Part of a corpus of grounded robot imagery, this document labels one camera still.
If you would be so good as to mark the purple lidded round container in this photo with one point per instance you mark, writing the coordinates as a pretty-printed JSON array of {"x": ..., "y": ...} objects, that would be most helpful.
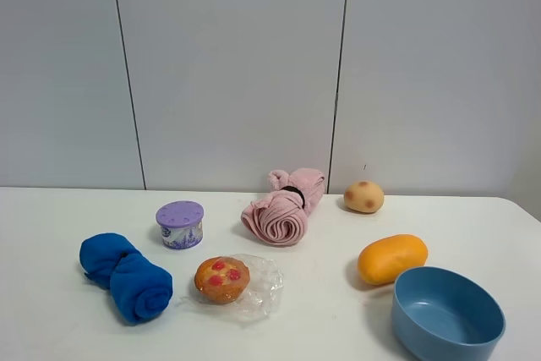
[{"x": 181, "y": 224}]

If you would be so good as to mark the blue rolled towel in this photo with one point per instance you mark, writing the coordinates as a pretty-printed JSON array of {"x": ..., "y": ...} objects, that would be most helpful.
[{"x": 140, "y": 290}]

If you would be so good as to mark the toy potato with brown spots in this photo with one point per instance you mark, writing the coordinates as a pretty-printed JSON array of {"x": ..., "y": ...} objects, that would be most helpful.
[{"x": 364, "y": 197}]

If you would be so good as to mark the clear plastic wrapper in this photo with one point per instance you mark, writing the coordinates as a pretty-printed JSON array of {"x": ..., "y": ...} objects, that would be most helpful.
[{"x": 260, "y": 299}]

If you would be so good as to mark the orange toy mango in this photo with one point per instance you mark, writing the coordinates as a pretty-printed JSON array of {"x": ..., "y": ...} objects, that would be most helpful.
[{"x": 382, "y": 261}]

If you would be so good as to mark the blue plastic bowl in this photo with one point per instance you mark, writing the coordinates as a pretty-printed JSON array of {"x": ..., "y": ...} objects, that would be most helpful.
[{"x": 438, "y": 314}]

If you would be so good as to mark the pink rolled towel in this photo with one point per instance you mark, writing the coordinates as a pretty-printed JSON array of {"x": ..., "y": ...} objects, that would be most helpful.
[{"x": 281, "y": 218}]

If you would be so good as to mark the toy muffin with red berries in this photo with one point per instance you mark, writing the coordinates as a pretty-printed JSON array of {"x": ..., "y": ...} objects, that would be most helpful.
[{"x": 222, "y": 280}]

